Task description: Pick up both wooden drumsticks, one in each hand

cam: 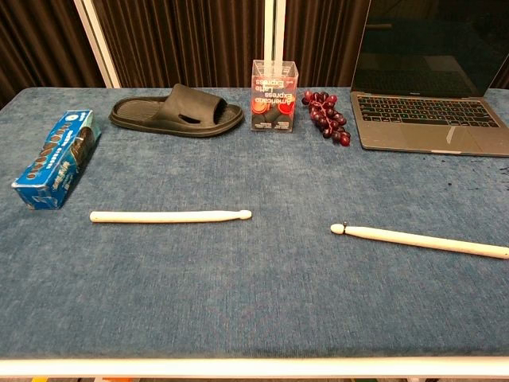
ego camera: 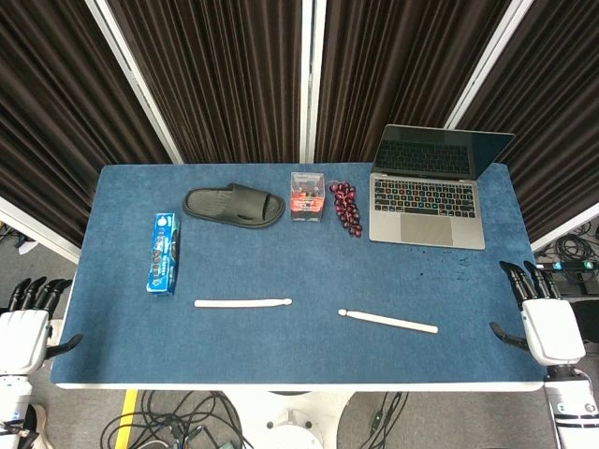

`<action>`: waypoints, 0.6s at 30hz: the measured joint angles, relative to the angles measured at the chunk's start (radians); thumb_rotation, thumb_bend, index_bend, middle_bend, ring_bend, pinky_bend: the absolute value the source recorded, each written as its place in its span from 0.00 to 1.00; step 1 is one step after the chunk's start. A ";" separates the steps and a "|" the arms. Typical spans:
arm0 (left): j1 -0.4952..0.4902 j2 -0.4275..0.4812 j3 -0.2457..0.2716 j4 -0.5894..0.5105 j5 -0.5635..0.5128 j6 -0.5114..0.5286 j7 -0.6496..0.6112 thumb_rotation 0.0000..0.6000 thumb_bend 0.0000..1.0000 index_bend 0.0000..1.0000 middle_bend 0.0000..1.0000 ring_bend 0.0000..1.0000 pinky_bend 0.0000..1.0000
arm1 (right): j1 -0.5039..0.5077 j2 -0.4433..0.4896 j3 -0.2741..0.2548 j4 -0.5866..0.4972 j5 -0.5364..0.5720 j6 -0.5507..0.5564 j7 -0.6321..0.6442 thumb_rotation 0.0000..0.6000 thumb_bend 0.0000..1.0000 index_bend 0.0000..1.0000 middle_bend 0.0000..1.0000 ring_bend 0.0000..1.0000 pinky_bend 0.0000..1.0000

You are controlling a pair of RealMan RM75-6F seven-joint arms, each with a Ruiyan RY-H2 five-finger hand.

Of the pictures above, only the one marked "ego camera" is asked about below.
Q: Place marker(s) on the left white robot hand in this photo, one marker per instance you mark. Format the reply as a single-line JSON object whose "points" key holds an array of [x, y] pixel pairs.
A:
{"points": [[21, 332]]}

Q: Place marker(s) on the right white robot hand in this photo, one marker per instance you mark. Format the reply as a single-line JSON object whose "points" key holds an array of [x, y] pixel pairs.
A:
{"points": [[550, 333]]}

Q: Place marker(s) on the white wooden drumstick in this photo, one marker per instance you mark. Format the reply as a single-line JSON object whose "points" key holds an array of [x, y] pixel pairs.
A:
{"points": [[243, 303], [388, 321]]}

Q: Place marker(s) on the black power strip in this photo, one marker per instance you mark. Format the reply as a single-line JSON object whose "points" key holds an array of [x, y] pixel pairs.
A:
{"points": [[571, 265]]}

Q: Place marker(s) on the yellow floor tape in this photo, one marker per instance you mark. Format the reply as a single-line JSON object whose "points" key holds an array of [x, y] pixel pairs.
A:
{"points": [[125, 418]]}

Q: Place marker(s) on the blue snack package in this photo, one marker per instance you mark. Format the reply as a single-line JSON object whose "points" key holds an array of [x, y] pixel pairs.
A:
{"points": [[163, 255]]}

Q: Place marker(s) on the grey open laptop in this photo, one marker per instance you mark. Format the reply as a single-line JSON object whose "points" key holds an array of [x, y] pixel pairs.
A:
{"points": [[430, 201]]}

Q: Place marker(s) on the dark pleated curtain panel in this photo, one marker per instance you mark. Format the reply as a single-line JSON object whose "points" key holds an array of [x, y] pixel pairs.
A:
{"points": [[56, 117], [398, 75], [215, 79], [543, 117]]}

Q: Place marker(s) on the dark red grape bunch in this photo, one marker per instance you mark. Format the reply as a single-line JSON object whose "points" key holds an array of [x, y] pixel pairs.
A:
{"points": [[346, 208]]}

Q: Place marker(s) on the black rubber slipper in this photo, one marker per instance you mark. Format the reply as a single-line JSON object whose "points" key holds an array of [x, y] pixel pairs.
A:
{"points": [[234, 206]]}

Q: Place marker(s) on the blue table mat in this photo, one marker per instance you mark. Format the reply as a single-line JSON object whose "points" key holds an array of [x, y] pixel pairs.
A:
{"points": [[299, 280]]}

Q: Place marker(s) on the white table base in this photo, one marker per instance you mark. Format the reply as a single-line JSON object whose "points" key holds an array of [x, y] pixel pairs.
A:
{"points": [[299, 421]]}

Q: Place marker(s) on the clear plastic box red contents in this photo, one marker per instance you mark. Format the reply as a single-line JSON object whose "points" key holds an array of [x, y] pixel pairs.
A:
{"points": [[307, 196]]}

